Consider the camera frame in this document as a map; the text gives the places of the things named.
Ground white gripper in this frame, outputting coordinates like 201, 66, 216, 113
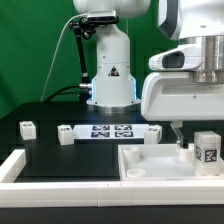
141, 44, 224, 149

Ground white square table top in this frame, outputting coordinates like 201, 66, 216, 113
118, 144, 224, 181

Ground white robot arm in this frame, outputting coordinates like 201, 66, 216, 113
73, 0, 224, 131

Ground white sheet with tags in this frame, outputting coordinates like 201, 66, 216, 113
73, 124, 148, 139

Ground white U-shaped obstacle fence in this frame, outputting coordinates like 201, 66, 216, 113
0, 149, 224, 208

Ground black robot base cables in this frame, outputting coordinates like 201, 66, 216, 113
44, 84, 83, 103

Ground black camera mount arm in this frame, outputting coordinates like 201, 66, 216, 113
69, 17, 96, 102

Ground grey camera on mount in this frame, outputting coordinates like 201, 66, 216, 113
87, 10, 118, 23

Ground white camera cable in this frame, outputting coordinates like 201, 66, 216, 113
40, 13, 88, 102

